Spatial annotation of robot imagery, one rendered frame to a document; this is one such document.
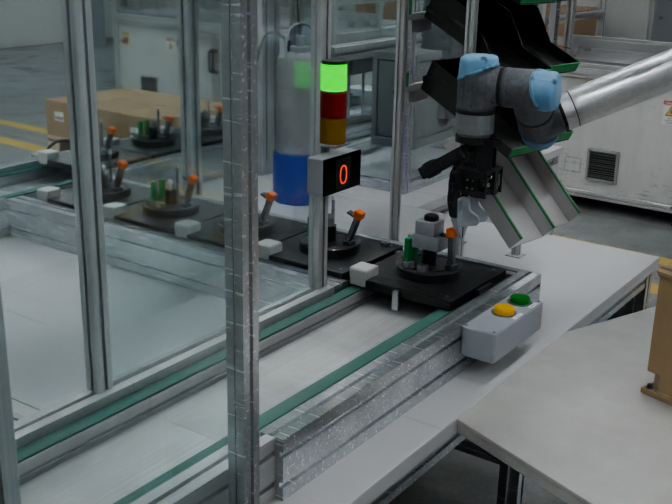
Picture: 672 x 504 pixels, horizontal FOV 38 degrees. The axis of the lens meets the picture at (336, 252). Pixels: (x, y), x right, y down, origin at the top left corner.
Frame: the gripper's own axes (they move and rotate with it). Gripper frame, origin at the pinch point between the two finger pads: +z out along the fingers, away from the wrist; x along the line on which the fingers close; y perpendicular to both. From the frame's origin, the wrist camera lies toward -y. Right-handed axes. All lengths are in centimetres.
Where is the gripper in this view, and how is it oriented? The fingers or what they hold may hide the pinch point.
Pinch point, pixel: (458, 230)
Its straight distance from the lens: 198.2
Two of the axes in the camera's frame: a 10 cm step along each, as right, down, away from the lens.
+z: -0.2, 9.5, 3.2
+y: 8.2, 2.0, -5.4
